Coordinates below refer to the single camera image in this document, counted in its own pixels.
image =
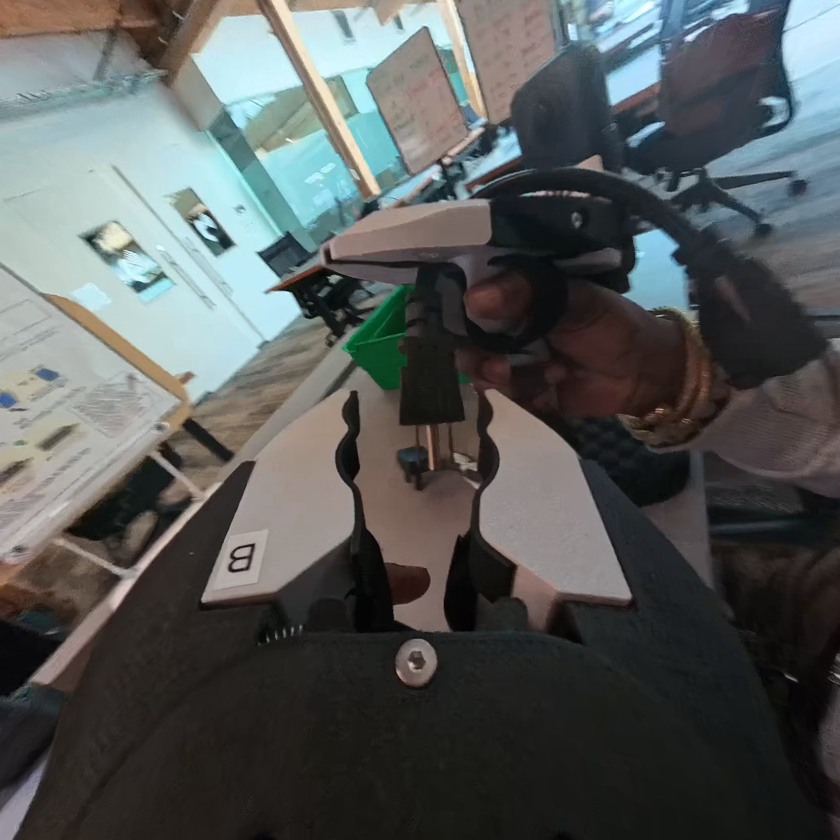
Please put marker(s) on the person's right forearm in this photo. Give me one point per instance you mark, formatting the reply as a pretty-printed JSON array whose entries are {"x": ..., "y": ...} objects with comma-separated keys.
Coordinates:
[{"x": 787, "y": 433}]

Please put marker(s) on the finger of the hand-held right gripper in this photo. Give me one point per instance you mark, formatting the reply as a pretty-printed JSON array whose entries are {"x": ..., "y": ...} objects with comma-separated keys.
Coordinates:
[
  {"x": 420, "y": 233},
  {"x": 394, "y": 272}
]

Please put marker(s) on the person's right hand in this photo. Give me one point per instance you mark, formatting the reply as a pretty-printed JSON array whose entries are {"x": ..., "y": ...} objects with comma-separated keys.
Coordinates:
[{"x": 604, "y": 354}]

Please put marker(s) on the wooden post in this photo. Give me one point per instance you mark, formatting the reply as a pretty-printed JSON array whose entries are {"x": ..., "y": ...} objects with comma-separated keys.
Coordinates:
[{"x": 315, "y": 92}]

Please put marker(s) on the brown office chair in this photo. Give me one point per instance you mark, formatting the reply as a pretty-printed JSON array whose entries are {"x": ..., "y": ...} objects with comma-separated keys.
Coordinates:
[{"x": 715, "y": 85}]

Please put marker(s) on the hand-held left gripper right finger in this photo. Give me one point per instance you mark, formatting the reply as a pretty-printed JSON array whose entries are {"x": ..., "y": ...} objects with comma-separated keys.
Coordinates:
[{"x": 551, "y": 518}]

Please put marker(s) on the wall picture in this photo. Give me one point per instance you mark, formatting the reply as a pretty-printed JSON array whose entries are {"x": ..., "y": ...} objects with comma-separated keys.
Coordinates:
[
  {"x": 203, "y": 223},
  {"x": 128, "y": 262}
]

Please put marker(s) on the black office chair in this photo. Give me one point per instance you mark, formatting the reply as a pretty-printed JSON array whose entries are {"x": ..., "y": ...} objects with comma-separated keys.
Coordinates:
[
  {"x": 308, "y": 282},
  {"x": 564, "y": 111}
]

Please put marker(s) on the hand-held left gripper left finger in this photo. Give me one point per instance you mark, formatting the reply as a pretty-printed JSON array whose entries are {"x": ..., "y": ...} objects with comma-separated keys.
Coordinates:
[{"x": 295, "y": 499}]

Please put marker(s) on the black foam pad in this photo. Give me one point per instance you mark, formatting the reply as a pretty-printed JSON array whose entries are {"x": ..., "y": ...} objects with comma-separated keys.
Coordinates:
[{"x": 623, "y": 459}]

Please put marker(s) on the person's left hand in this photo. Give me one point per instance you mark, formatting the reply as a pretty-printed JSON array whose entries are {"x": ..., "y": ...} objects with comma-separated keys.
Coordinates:
[{"x": 407, "y": 584}]

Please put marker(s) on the poster board on white stand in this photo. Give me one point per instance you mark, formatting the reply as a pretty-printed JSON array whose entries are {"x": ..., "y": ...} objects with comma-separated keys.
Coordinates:
[{"x": 65, "y": 394}]

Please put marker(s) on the whiteboard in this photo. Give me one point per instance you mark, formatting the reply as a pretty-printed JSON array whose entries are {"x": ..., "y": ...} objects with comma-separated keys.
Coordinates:
[
  {"x": 417, "y": 98},
  {"x": 508, "y": 52}
]

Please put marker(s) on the green plastic bin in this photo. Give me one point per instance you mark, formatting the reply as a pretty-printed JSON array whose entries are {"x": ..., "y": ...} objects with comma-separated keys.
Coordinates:
[{"x": 377, "y": 348}]

